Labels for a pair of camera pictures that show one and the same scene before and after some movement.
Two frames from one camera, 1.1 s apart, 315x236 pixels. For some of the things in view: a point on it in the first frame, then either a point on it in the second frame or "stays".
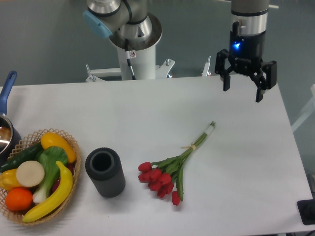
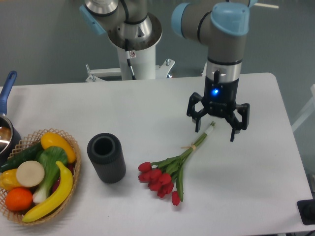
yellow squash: x=50 y=139 stays
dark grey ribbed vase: x=104 y=166 → x=106 y=152
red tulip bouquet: x=164 y=175 stays
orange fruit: x=18 y=199 stays
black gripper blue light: x=246 y=54 → x=220 y=100
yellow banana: x=54 y=203 stays
